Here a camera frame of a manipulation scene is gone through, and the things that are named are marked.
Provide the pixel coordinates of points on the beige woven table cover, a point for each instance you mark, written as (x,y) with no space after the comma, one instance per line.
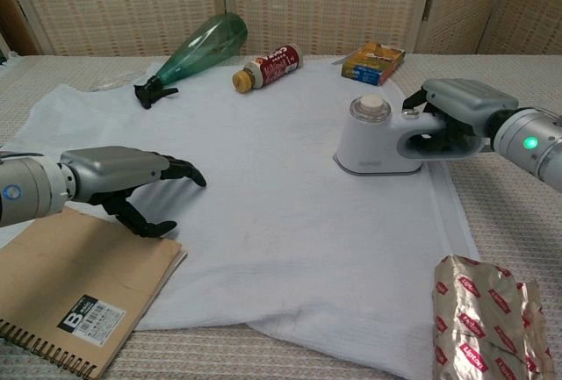
(505,231)

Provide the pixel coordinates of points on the silver Lipton foil bag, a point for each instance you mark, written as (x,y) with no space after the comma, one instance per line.
(478,323)

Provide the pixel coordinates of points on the brown kraft spiral notebook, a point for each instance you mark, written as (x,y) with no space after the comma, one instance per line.
(74,274)

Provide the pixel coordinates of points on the white steam iron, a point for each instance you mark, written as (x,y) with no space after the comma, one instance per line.
(373,152)

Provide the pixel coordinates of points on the red label bottle yellow cap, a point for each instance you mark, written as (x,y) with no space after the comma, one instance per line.
(274,66)

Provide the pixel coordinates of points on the woven rattan folding screen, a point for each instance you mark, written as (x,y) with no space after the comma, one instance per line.
(307,2)

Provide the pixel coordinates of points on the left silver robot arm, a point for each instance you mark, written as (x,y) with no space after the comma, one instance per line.
(26,189)

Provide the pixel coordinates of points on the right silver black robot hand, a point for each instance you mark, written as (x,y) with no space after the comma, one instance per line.
(470,101)

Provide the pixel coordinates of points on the white towel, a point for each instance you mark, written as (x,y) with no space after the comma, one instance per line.
(263,231)

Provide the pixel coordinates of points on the yellow blue cardboard box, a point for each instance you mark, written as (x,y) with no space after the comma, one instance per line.
(373,66)

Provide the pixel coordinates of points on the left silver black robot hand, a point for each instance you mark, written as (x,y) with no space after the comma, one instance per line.
(110,167)

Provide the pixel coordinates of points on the green plastic spray bottle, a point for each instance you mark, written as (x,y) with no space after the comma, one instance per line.
(202,51)

